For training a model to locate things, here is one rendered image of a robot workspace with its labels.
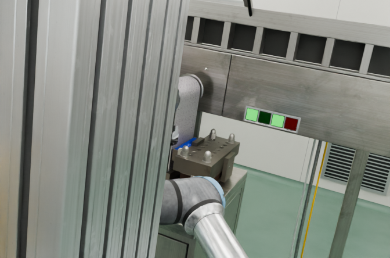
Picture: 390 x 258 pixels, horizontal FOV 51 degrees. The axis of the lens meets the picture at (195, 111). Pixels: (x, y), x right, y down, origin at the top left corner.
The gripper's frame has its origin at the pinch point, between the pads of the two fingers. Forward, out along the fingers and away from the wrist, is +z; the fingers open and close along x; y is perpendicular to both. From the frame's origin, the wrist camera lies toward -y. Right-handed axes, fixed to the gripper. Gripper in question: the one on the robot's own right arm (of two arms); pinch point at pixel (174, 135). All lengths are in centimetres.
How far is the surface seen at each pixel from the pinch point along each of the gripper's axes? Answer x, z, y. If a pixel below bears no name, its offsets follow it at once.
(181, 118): -0.2, 4.0, 6.6
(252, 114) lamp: -24.0, 29.5, 9.4
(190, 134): -0.3, 17.6, -3.5
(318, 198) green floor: -56, 247, -109
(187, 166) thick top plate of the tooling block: -10.2, -6.4, -8.8
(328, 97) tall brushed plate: -55, 30, 24
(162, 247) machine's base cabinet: -13.8, -29.0, -32.2
